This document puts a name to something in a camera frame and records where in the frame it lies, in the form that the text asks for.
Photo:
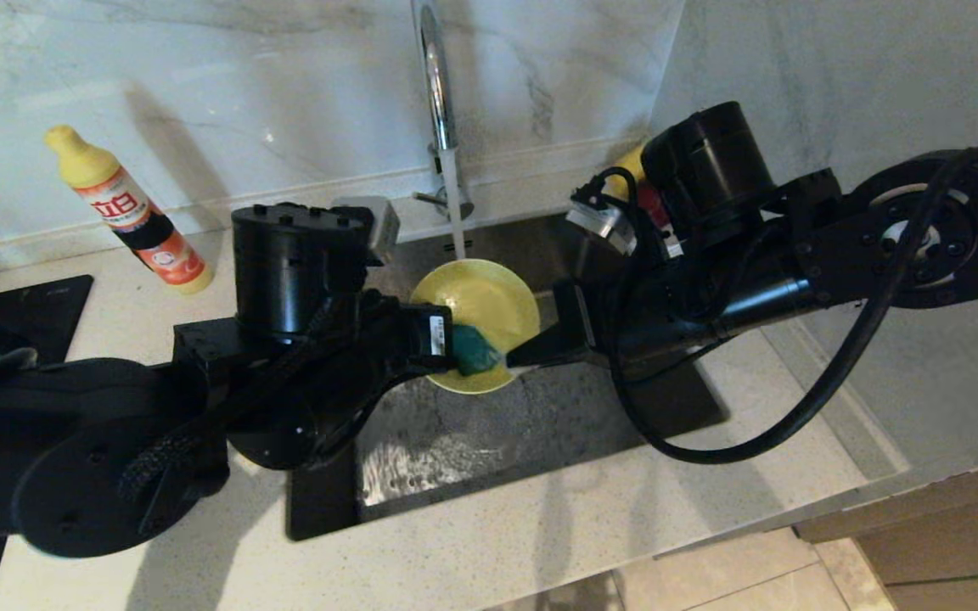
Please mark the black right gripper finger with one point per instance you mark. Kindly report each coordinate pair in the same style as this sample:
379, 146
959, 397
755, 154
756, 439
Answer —
544, 348

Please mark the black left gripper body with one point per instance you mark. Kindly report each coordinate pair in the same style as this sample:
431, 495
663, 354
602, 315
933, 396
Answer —
429, 335

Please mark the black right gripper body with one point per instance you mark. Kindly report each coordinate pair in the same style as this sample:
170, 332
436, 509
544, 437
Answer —
591, 318

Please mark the yellow sponge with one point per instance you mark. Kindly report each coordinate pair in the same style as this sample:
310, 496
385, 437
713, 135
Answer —
476, 352

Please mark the yellow plastic bowl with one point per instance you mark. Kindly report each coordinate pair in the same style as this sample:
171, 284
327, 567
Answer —
489, 297

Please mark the chrome faucet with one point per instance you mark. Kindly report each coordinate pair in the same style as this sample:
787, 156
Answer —
438, 85

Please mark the white orange dish soap bottle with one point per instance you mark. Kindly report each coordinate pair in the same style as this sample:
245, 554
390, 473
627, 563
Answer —
137, 216

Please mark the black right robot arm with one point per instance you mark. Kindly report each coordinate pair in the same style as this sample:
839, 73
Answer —
795, 255

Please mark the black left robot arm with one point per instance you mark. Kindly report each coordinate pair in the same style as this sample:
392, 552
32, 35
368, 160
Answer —
285, 271

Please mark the stainless steel sink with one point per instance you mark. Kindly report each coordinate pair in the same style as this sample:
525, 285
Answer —
497, 441

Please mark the running water stream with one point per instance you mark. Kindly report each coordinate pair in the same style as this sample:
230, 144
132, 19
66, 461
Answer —
453, 204

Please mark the yellow pear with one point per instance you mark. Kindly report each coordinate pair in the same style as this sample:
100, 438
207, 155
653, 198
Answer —
635, 161

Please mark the black induction cooktop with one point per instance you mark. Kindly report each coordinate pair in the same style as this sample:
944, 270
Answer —
47, 305

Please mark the wooden cabinet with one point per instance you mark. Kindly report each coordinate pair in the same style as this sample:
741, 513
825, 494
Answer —
947, 552

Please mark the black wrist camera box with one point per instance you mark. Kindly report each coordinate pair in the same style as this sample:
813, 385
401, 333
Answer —
374, 225

